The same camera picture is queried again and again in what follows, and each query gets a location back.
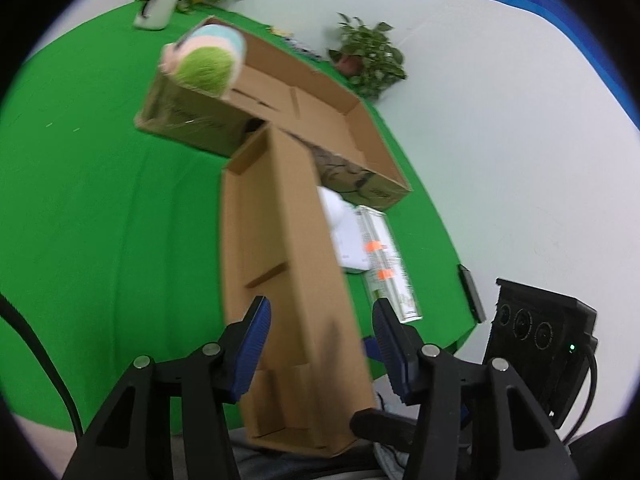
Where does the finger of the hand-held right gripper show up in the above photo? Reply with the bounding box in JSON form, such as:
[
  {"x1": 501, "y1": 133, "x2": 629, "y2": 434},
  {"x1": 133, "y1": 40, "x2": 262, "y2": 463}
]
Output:
[{"x1": 350, "y1": 408, "x2": 421, "y2": 453}]

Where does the black cable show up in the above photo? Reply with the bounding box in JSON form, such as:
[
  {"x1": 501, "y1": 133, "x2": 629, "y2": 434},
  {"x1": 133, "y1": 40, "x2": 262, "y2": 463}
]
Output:
[
  {"x1": 559, "y1": 339, "x2": 599, "y2": 443},
  {"x1": 0, "y1": 292, "x2": 84, "y2": 436}
]

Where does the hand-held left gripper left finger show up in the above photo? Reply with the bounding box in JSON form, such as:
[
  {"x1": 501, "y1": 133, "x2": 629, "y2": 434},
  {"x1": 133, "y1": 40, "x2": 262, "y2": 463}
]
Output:
[{"x1": 62, "y1": 296, "x2": 272, "y2": 480}]

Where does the pastel plush toy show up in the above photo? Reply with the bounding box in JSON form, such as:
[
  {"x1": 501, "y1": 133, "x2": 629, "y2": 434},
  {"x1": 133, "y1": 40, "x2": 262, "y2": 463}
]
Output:
[{"x1": 159, "y1": 24, "x2": 247, "y2": 100}]

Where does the narrow cardboard box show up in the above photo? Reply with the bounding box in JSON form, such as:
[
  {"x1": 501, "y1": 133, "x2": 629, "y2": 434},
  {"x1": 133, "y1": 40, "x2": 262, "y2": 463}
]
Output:
[{"x1": 221, "y1": 124, "x2": 377, "y2": 458}]

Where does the black flat device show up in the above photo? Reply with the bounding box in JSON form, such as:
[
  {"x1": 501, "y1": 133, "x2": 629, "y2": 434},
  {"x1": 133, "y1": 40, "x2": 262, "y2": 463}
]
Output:
[{"x1": 459, "y1": 264, "x2": 487, "y2": 323}]

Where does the blue wall strip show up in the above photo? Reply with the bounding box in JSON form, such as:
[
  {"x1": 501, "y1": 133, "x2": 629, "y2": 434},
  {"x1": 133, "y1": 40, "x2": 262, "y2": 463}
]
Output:
[{"x1": 472, "y1": 0, "x2": 640, "y2": 128}]

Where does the potted plant brown pot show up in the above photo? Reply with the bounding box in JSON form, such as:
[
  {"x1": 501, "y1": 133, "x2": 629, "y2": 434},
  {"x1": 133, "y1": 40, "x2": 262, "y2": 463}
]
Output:
[{"x1": 329, "y1": 12, "x2": 407, "y2": 100}]

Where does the small patterned packet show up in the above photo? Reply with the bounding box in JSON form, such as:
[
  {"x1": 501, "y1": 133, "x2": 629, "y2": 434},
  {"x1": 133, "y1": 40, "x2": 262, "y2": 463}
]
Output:
[{"x1": 271, "y1": 25, "x2": 321, "y2": 61}]

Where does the green tablecloth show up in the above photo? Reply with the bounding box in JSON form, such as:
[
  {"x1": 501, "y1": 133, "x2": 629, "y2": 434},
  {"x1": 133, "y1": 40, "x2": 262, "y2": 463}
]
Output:
[{"x1": 0, "y1": 0, "x2": 488, "y2": 433}]

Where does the white flat box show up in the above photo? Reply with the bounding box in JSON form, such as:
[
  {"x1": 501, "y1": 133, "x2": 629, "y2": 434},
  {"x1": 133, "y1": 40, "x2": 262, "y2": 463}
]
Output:
[{"x1": 334, "y1": 212, "x2": 373, "y2": 274}]

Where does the green white medicine box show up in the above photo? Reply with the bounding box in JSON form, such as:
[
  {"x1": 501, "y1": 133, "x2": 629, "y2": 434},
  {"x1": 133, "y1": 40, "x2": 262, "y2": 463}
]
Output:
[{"x1": 356, "y1": 205, "x2": 425, "y2": 322}]

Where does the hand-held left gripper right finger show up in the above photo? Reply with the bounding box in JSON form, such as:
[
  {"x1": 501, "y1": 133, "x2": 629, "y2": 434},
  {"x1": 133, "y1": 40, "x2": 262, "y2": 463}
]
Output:
[{"x1": 372, "y1": 298, "x2": 581, "y2": 480}]

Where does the large cardboard box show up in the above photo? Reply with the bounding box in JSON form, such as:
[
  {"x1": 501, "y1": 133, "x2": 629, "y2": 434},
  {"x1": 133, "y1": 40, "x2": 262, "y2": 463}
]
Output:
[{"x1": 134, "y1": 15, "x2": 413, "y2": 212}]

